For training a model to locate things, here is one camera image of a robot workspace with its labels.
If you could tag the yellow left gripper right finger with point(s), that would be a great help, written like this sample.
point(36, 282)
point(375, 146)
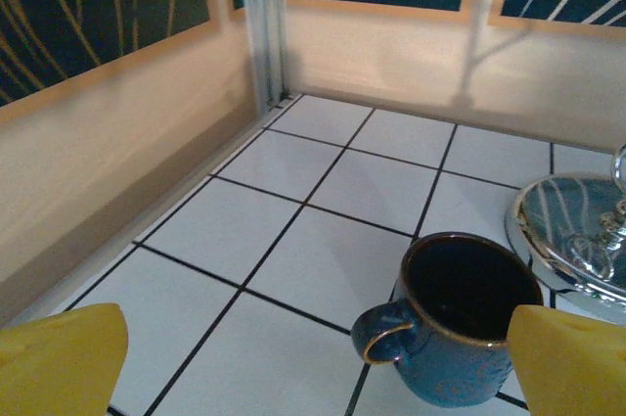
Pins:
point(572, 367)

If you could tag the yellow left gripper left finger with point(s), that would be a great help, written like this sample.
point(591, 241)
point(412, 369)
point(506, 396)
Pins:
point(58, 362)

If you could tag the dark blue ceramic mug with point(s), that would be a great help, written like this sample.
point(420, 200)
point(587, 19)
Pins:
point(440, 367)

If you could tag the aluminium frame post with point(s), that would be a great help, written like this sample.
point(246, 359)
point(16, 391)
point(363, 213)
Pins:
point(264, 19)

